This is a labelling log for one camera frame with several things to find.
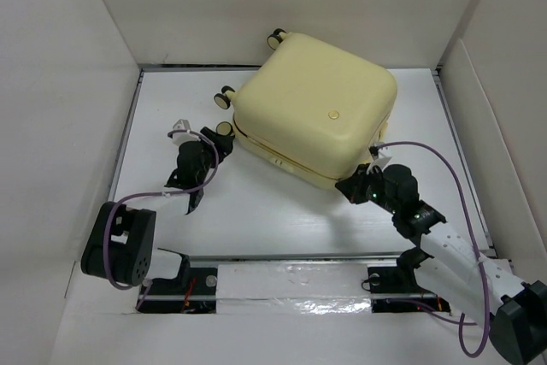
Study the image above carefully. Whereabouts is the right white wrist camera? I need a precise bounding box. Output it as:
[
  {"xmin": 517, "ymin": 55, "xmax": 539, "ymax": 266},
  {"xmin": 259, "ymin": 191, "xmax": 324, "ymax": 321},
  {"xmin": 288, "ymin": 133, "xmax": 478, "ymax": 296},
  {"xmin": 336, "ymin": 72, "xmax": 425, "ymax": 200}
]
[{"xmin": 367, "ymin": 144, "xmax": 392, "ymax": 174}]

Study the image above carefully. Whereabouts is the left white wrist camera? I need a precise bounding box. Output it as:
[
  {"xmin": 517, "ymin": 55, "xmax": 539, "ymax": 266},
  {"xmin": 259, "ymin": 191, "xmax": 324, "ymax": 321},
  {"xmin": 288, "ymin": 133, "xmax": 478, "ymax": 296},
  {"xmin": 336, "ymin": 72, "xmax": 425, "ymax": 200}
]
[{"xmin": 168, "ymin": 119, "xmax": 194, "ymax": 147}]

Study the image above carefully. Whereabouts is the silver aluminium rail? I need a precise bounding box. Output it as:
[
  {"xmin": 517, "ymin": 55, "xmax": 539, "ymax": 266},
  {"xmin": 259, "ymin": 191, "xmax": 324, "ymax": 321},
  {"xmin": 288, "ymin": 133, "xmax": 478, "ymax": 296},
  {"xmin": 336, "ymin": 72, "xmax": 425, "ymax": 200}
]
[{"xmin": 189, "ymin": 254, "xmax": 398, "ymax": 264}]

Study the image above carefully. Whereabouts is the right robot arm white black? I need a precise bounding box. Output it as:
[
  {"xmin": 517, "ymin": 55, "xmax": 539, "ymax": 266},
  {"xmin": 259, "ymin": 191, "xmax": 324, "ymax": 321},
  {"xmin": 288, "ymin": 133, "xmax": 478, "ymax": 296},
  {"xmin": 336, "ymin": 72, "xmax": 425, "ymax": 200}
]
[{"xmin": 335, "ymin": 164, "xmax": 546, "ymax": 364}]

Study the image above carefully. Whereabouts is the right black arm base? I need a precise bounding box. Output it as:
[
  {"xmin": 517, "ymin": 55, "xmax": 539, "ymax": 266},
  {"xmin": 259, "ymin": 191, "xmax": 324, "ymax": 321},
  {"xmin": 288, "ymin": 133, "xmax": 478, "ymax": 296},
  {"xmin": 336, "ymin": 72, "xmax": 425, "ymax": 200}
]
[{"xmin": 361, "ymin": 266, "xmax": 451, "ymax": 314}]

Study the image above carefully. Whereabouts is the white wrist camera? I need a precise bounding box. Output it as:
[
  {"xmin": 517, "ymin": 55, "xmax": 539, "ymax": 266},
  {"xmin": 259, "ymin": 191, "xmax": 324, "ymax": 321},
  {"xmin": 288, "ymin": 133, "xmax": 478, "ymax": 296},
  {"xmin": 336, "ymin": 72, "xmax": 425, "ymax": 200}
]
[
  {"xmin": 367, "ymin": 144, "xmax": 392, "ymax": 174},
  {"xmin": 168, "ymin": 119, "xmax": 194, "ymax": 147}
]

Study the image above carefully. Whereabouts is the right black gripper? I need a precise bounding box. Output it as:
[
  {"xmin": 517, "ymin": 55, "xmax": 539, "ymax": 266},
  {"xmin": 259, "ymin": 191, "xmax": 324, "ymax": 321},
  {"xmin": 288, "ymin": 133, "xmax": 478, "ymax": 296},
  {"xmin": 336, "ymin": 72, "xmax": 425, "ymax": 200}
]
[{"xmin": 333, "ymin": 162, "xmax": 398, "ymax": 215}]

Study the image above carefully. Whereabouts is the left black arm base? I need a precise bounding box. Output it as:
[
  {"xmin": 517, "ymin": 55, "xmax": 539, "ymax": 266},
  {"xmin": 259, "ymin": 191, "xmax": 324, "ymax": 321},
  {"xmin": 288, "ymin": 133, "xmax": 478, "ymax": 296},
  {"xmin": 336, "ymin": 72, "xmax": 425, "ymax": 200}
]
[{"xmin": 136, "ymin": 267, "xmax": 218, "ymax": 315}]

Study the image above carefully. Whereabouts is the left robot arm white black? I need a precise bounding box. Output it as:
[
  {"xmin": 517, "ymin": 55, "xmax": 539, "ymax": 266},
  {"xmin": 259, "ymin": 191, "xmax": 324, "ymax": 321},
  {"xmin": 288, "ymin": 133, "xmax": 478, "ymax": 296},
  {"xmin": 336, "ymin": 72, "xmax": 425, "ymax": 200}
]
[{"xmin": 80, "ymin": 121, "xmax": 235, "ymax": 290}]

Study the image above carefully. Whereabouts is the yellow hard-shell suitcase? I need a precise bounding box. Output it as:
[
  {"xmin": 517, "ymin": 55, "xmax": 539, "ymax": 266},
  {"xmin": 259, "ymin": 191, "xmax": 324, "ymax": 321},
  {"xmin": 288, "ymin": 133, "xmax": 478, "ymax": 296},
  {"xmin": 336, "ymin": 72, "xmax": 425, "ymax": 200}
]
[{"xmin": 214, "ymin": 28, "xmax": 397, "ymax": 190}]

